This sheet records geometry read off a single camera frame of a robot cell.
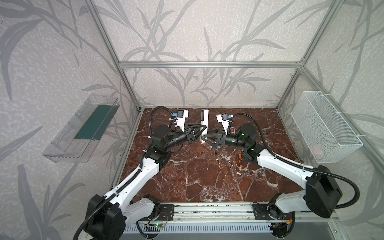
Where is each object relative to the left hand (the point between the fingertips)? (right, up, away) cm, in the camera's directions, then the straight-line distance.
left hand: (206, 124), depth 65 cm
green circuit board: (-23, -48, +6) cm, 54 cm away
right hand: (-1, -4, +1) cm, 4 cm away
